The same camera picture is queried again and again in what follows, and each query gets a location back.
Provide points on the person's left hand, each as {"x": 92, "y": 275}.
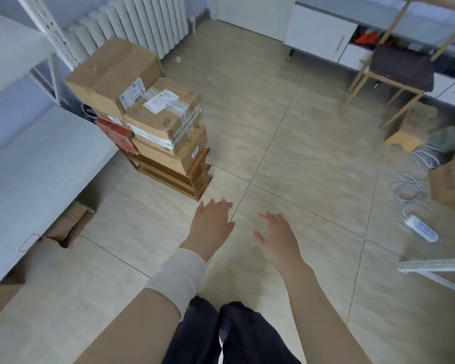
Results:
{"x": 210, "y": 231}

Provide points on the person's right hand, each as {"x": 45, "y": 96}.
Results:
{"x": 284, "y": 246}

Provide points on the stack of cardboard parcels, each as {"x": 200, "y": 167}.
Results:
{"x": 110, "y": 68}

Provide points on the person's right forearm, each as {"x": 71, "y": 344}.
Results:
{"x": 326, "y": 322}

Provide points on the person's left forearm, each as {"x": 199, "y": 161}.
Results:
{"x": 132, "y": 329}

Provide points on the person's dark trousers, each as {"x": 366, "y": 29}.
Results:
{"x": 250, "y": 337}

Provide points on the white power strip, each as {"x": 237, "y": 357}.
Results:
{"x": 421, "y": 228}

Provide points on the torn cardboard box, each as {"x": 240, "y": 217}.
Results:
{"x": 70, "y": 223}

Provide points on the light wooden step stool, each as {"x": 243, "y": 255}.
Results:
{"x": 405, "y": 142}

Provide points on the black trash bin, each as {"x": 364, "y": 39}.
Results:
{"x": 88, "y": 111}

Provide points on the open cardboard box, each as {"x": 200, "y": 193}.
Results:
{"x": 447, "y": 185}

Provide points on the grey-green cloth bag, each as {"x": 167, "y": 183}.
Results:
{"x": 447, "y": 138}

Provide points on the white grey low cabinet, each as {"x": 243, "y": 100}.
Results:
{"x": 318, "y": 34}

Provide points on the wooden chair dark seat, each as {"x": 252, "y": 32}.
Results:
{"x": 402, "y": 66}

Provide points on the white door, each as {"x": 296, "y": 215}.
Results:
{"x": 258, "y": 15}

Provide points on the white radiator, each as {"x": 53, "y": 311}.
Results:
{"x": 144, "y": 18}

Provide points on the orange cloth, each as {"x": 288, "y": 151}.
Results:
{"x": 367, "y": 37}

